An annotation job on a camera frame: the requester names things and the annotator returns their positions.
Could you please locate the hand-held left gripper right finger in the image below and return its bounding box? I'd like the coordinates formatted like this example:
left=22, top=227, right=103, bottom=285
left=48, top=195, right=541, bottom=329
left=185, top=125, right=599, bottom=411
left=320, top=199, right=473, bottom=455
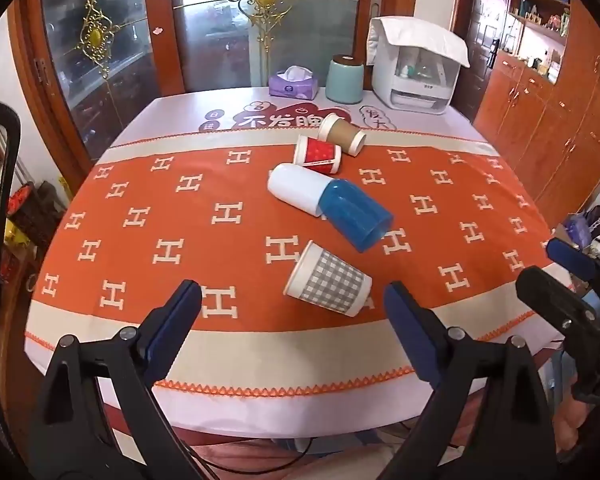
left=380, top=281, right=566, bottom=480

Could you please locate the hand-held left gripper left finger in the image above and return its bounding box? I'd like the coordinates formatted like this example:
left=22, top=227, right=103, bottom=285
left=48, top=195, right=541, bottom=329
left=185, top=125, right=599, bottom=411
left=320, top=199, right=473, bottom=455
left=27, top=279, right=206, bottom=480

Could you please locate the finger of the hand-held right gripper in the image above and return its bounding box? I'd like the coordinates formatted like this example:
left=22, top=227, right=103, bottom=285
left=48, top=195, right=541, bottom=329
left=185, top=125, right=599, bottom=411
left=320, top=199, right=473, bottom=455
left=516, top=266, right=600, bottom=347
left=546, top=238, right=600, bottom=301

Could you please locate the grey checked paper cup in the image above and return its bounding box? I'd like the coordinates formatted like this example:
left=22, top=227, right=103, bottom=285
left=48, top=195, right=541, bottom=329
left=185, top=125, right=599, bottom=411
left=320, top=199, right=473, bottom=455
left=283, top=240, right=374, bottom=318

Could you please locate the blue plastic cup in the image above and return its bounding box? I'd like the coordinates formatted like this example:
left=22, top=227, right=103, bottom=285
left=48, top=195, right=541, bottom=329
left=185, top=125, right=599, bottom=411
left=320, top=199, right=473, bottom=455
left=314, top=177, right=395, bottom=253

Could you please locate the white cup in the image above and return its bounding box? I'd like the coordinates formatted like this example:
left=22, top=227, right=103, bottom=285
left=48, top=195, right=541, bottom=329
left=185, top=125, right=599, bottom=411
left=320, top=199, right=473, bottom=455
left=266, top=162, right=338, bottom=218

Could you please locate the red paper cup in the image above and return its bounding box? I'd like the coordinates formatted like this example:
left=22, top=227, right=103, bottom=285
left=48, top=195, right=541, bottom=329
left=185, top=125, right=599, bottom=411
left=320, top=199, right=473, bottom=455
left=293, top=135, right=343, bottom=176

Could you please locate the brown paper cup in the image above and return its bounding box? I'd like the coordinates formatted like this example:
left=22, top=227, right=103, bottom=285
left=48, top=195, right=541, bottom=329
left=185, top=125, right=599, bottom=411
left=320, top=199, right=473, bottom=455
left=317, top=113, right=368, bottom=156

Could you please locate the person's right hand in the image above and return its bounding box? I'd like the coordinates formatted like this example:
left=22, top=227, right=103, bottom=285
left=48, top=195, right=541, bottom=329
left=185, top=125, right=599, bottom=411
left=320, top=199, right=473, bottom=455
left=555, top=395, right=598, bottom=456

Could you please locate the orange patterned tablecloth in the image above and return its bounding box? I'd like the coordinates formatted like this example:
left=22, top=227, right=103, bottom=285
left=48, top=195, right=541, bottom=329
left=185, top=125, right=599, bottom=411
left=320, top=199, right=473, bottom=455
left=24, top=86, right=576, bottom=433

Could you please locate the wooden cabinet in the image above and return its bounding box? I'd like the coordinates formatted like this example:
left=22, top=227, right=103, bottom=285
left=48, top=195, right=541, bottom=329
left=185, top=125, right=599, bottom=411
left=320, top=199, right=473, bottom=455
left=472, top=0, right=600, bottom=221

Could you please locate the white countertop appliance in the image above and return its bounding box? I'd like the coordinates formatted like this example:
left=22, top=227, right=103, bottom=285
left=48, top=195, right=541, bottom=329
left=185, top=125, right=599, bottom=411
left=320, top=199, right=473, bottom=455
left=371, top=42, right=462, bottom=112

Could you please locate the dark wooden entrance door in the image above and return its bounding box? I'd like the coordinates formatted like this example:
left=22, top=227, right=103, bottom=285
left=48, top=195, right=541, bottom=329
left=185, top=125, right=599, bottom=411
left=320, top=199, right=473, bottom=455
left=467, top=0, right=512, bottom=86

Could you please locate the teal canister with brown lid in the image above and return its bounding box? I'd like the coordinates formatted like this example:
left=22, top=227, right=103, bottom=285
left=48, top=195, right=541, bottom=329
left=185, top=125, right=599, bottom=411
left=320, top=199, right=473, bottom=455
left=325, top=54, right=365, bottom=105

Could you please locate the purple tissue box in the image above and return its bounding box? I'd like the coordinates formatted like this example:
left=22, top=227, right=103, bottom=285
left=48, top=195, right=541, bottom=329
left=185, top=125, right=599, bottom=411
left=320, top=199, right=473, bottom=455
left=268, top=65, right=319, bottom=101

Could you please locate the white cloth cover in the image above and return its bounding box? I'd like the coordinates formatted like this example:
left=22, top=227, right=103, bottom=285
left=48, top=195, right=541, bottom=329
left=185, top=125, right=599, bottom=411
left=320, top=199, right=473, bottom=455
left=366, top=15, right=471, bottom=69

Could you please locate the wooden glass sliding door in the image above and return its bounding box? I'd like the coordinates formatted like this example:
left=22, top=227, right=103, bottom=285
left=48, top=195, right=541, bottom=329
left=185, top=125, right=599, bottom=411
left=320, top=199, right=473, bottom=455
left=10, top=0, right=421, bottom=171

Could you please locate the black cable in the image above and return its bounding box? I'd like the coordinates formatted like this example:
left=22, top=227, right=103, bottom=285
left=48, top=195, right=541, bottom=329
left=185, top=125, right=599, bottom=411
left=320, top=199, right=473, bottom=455
left=185, top=435, right=331, bottom=476

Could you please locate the black hose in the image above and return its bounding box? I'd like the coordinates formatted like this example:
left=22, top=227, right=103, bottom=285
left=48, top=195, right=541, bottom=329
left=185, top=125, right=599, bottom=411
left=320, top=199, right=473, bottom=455
left=0, top=101, right=22, bottom=441

